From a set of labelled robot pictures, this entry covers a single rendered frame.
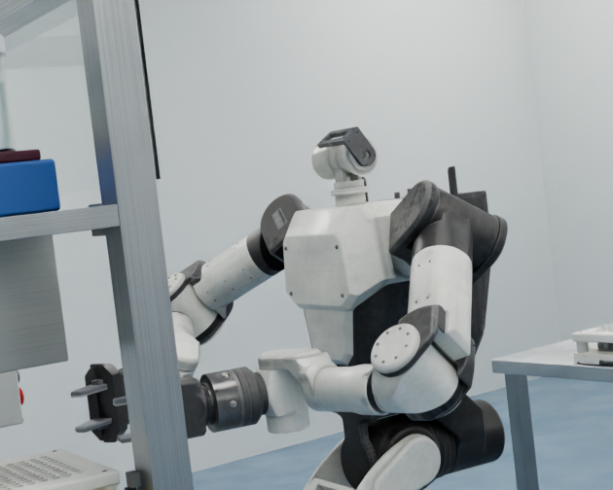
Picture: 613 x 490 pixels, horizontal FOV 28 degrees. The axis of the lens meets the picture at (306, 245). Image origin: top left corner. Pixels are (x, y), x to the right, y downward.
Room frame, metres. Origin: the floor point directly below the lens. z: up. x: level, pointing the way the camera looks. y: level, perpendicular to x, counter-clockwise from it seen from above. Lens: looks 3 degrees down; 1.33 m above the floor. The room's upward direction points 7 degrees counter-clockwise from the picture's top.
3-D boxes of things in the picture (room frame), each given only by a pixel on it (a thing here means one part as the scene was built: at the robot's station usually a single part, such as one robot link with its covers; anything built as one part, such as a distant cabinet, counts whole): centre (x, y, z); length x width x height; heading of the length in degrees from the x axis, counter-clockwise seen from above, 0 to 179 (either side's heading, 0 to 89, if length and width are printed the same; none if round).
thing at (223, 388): (1.79, 0.19, 1.02); 0.12 x 0.10 x 0.13; 112
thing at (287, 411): (1.85, 0.09, 1.01); 0.11 x 0.11 x 0.11; 22
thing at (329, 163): (2.05, -0.08, 1.35); 0.10 x 0.07 x 0.09; 30
